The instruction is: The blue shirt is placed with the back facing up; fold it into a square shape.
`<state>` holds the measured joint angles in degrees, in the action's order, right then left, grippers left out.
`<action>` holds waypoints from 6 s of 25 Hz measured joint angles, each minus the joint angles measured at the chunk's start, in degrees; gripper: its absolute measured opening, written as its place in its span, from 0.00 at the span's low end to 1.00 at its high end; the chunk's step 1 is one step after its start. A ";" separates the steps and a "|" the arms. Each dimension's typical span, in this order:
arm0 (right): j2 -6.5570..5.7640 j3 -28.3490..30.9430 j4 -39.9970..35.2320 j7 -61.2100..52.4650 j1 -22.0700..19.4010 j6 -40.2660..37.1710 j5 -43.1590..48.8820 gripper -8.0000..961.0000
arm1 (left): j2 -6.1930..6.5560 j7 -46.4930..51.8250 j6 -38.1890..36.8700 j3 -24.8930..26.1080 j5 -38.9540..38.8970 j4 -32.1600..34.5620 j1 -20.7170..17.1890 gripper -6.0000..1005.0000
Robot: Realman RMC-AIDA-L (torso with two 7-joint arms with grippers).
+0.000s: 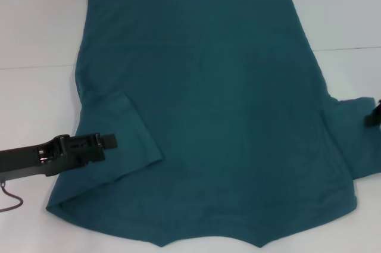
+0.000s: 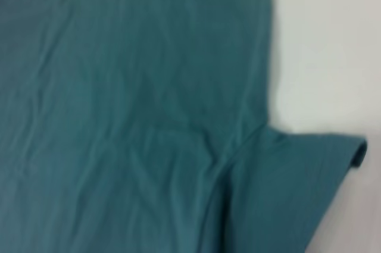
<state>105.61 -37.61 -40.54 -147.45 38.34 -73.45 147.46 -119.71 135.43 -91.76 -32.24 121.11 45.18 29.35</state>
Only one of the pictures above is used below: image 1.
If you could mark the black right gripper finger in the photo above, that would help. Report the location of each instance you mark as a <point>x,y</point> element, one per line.
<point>373,116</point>

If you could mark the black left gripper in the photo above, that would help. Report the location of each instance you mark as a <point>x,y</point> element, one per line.
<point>44,154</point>

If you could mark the teal blue t-shirt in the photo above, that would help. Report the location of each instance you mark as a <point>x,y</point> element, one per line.
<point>202,110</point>

